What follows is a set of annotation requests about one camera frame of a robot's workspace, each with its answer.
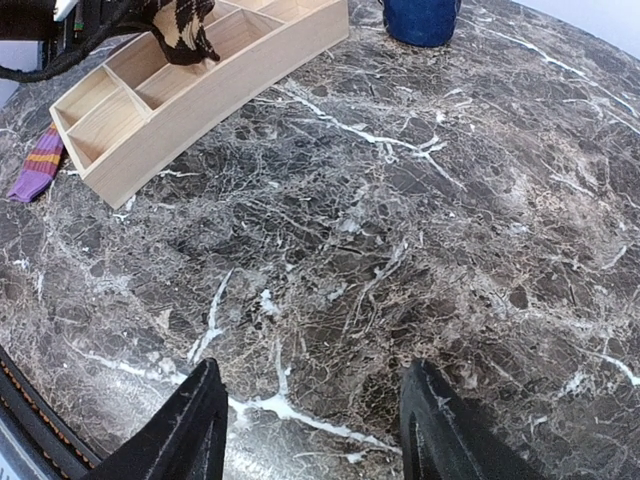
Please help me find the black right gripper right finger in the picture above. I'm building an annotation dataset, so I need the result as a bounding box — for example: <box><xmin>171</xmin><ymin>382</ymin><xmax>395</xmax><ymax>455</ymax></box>
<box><xmin>399</xmin><ymin>359</ymin><xmax>543</xmax><ymax>480</ymax></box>

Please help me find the dark blue mug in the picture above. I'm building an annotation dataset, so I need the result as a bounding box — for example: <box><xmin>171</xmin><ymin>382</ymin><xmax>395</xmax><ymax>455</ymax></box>
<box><xmin>381</xmin><ymin>0</ymin><xmax>462</xmax><ymax>48</ymax></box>

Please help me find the brown argyle sock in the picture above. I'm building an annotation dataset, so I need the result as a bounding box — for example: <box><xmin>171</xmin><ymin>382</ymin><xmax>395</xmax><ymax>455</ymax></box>
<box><xmin>144</xmin><ymin>0</ymin><xmax>220</xmax><ymax>66</ymax></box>

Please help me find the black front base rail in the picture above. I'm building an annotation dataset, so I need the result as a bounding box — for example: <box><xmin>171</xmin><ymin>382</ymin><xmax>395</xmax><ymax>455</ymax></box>
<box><xmin>1</xmin><ymin>350</ymin><xmax>101</xmax><ymax>479</ymax></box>

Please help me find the wooden compartment tray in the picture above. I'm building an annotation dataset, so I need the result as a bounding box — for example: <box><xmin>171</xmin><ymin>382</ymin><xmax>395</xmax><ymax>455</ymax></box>
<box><xmin>50</xmin><ymin>0</ymin><xmax>349</xmax><ymax>209</ymax></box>

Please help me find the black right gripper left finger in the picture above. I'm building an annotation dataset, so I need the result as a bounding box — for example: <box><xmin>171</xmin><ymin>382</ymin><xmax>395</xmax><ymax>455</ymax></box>
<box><xmin>84</xmin><ymin>358</ymin><xmax>228</xmax><ymax>479</ymax></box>

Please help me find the purple striped sock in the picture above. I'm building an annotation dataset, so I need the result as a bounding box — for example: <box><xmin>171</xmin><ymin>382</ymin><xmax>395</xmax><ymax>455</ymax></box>
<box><xmin>7</xmin><ymin>122</ymin><xmax>65</xmax><ymax>203</ymax></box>

